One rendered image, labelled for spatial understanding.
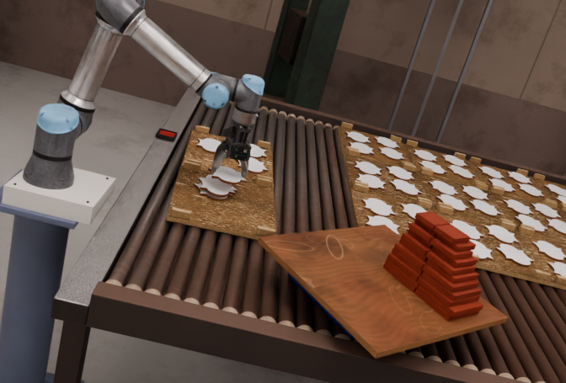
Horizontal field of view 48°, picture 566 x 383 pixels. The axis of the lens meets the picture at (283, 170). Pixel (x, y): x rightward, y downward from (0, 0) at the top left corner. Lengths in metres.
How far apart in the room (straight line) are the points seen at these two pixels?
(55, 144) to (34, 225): 0.27
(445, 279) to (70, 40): 4.92
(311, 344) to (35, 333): 1.08
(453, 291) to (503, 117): 4.64
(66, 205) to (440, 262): 1.09
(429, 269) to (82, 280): 0.89
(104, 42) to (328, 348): 1.13
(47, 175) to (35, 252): 0.26
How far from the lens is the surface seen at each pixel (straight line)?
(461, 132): 6.21
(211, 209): 2.11
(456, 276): 1.73
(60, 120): 2.01
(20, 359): 2.42
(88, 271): 1.72
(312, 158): 2.85
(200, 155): 2.51
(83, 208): 2.00
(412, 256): 1.78
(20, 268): 2.21
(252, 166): 2.50
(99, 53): 2.09
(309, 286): 1.63
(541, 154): 6.50
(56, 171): 2.06
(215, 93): 1.90
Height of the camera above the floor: 1.86
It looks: 21 degrees down
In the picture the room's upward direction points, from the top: 16 degrees clockwise
